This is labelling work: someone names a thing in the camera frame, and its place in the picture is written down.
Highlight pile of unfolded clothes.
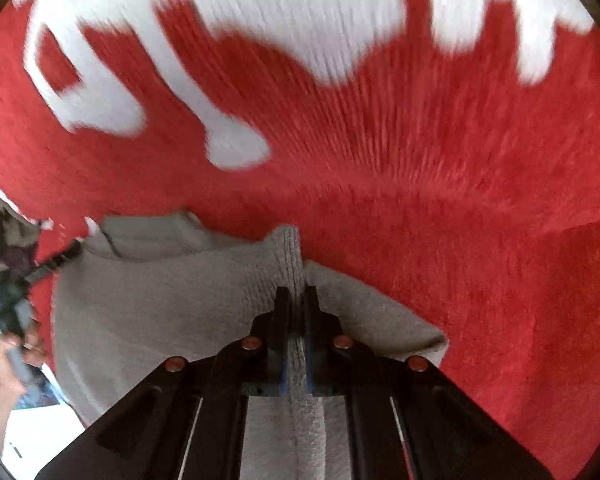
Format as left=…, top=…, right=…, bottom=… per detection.
left=0, top=198, right=40, bottom=274

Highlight person's left hand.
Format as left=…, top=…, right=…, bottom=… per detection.
left=0, top=325, right=45, bottom=456

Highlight grey knit sweater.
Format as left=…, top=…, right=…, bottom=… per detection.
left=50, top=210, right=450, bottom=480

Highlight red printed bedspread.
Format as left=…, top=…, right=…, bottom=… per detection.
left=0, top=0, right=600, bottom=479

